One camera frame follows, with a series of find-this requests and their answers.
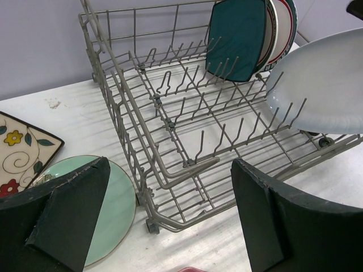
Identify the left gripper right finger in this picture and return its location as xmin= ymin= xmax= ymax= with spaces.
xmin=231 ymin=159 xmax=362 ymax=271

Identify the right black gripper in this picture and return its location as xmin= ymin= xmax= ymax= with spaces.
xmin=346 ymin=0 xmax=363 ymax=19

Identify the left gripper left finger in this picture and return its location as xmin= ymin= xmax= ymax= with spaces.
xmin=1 ymin=157 xmax=111 ymax=271

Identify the white oval plate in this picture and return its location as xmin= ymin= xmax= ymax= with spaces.
xmin=266 ymin=28 xmax=362 ymax=134

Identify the pink polka dot plate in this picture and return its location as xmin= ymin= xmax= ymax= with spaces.
xmin=178 ymin=266 xmax=205 ymax=272

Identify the dark teal square plate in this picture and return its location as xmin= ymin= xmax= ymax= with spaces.
xmin=205 ymin=0 xmax=267 ymax=82

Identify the cream square floral plate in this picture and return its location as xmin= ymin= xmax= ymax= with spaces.
xmin=1 ymin=112 xmax=65 ymax=198

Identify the grey wire dish rack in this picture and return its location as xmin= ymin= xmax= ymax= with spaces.
xmin=78 ymin=1 xmax=362 ymax=233

